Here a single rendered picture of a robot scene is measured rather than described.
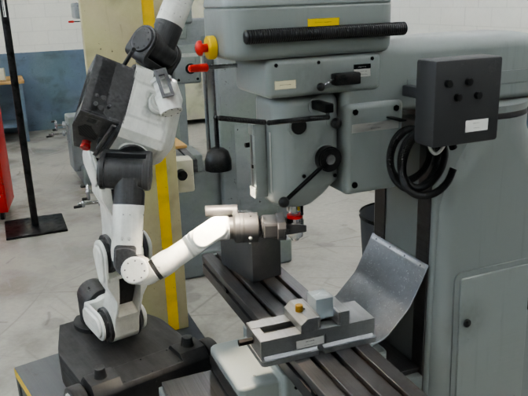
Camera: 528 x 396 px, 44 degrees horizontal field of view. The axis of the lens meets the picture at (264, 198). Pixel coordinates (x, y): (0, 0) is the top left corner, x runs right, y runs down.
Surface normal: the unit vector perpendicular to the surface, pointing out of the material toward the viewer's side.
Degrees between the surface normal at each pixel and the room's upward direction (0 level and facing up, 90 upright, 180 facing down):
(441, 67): 90
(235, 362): 0
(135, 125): 58
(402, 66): 90
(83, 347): 0
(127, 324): 104
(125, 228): 70
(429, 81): 90
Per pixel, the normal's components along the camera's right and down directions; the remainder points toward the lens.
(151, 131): 0.47, -0.31
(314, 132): 0.38, 0.26
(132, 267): 0.10, -0.05
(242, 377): -0.04, -0.95
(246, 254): -0.83, 0.19
